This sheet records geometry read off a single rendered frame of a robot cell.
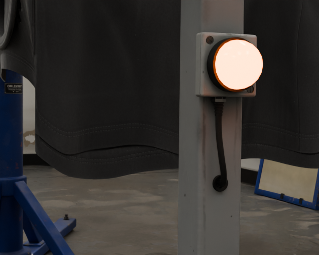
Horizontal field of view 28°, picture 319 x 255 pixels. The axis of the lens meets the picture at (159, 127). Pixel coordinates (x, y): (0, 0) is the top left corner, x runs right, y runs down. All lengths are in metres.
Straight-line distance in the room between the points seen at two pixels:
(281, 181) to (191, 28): 3.40
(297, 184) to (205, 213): 3.26
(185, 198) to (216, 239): 0.04
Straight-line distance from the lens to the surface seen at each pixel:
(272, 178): 3.98
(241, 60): 0.47
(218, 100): 0.50
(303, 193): 3.72
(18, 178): 2.08
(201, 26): 0.51
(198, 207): 0.51
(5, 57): 0.85
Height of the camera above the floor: 0.63
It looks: 3 degrees down
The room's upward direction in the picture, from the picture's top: 1 degrees clockwise
